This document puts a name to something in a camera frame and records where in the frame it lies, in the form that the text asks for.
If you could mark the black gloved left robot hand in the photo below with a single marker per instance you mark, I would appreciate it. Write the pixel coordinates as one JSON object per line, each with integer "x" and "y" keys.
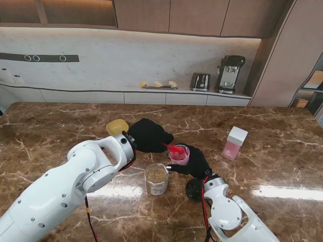
{"x": 151, "y": 137}

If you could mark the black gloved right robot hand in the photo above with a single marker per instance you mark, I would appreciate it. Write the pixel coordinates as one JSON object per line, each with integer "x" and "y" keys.
{"x": 198, "y": 164}

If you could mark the pink measuring cup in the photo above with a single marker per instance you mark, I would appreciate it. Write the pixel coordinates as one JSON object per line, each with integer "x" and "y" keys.
{"x": 179, "y": 158}

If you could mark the red plastic scoop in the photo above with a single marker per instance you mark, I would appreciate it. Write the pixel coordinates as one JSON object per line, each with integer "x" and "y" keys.
{"x": 174, "y": 149}

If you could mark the black round jar lid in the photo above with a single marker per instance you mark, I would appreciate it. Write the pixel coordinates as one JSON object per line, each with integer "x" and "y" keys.
{"x": 193, "y": 190}

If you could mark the clear labelled grain jar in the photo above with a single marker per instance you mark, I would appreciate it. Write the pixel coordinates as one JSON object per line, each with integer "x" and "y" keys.
{"x": 156, "y": 182}

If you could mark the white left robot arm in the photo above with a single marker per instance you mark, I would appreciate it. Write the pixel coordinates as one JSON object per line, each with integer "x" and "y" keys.
{"x": 55, "y": 196}

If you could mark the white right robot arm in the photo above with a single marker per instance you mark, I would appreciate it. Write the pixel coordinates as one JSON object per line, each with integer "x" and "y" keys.
{"x": 227, "y": 214}

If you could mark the pink container with white lid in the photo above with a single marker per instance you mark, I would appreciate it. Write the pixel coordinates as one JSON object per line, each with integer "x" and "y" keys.
{"x": 234, "y": 146}

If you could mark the yellow plastic bowl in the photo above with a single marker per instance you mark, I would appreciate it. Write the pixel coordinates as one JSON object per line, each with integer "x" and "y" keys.
{"x": 116, "y": 127}

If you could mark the white counter with drawers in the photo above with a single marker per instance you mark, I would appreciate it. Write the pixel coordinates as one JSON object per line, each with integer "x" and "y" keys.
{"x": 143, "y": 97}

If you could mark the dark wooden cutting board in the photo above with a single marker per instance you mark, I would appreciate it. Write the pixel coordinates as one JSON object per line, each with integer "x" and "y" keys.
{"x": 155, "y": 88}

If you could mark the yellow lemon piece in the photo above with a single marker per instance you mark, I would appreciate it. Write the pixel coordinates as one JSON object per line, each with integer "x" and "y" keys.
{"x": 172, "y": 84}
{"x": 157, "y": 84}
{"x": 143, "y": 84}

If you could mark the black and steel toaster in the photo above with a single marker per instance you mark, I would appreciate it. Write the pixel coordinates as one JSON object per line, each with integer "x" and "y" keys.
{"x": 200, "y": 82}

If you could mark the black espresso machine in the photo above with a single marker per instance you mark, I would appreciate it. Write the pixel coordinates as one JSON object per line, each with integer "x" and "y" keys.
{"x": 228, "y": 73}

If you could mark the small wooden box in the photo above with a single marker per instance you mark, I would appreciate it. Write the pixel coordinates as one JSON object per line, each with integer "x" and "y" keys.
{"x": 301, "y": 103}

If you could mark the tall wooden side panel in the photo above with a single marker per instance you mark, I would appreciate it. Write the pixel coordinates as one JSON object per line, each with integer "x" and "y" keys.
{"x": 280, "y": 63}

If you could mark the open shelf unit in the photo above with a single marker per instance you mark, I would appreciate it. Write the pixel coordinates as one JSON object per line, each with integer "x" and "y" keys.
{"x": 314, "y": 100}

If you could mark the white countertop device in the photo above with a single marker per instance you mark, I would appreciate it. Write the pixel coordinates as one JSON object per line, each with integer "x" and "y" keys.
{"x": 18, "y": 79}
{"x": 5, "y": 75}

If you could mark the black wall socket strip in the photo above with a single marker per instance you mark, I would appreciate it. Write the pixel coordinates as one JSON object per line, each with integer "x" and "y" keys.
{"x": 50, "y": 58}

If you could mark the wooden wall cabinet doors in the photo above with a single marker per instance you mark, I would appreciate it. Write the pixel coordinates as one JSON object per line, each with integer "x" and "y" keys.
{"x": 196, "y": 16}

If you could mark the open lit wall cabinet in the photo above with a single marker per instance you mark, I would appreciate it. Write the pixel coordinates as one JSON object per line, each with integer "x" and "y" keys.
{"x": 75, "y": 12}

